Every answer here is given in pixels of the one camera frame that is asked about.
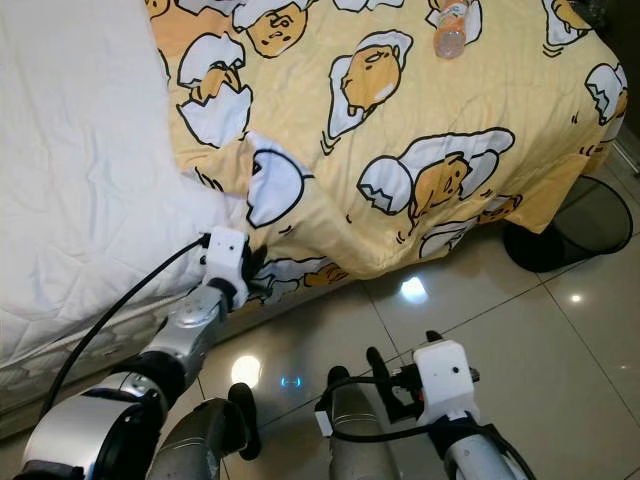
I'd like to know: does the yellow egg cartoon blanket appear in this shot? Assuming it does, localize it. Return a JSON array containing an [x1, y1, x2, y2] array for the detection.
[[144, 0, 625, 303]]

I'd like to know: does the grey left robot leg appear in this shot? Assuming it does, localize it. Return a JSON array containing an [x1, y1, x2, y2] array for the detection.
[[158, 382, 263, 480]]

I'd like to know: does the round black fan base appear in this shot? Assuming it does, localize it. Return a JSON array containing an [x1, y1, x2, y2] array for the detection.
[[502, 174, 637, 274]]

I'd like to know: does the white quilted mattress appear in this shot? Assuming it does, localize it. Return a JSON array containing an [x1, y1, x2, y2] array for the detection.
[[0, 0, 263, 406]]

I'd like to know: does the plastic bottle orange label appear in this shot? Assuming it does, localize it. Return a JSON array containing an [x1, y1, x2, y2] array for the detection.
[[431, 0, 473, 60]]

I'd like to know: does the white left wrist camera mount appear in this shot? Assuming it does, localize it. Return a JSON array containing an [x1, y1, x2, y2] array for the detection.
[[204, 227, 250, 310]]

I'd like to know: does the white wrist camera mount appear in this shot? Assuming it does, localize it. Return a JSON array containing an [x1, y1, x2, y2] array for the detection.
[[412, 339, 481, 427], [204, 227, 250, 310]]

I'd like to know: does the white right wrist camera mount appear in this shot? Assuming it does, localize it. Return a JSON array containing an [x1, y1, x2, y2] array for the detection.
[[412, 339, 481, 427]]

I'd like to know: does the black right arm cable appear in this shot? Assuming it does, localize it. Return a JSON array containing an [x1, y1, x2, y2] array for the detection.
[[314, 374, 423, 445]]

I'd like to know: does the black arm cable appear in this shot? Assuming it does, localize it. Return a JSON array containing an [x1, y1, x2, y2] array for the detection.
[[63, 236, 211, 423], [314, 374, 423, 445]]

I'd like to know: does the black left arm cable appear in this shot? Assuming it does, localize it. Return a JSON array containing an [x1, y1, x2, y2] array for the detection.
[[63, 236, 211, 423]]

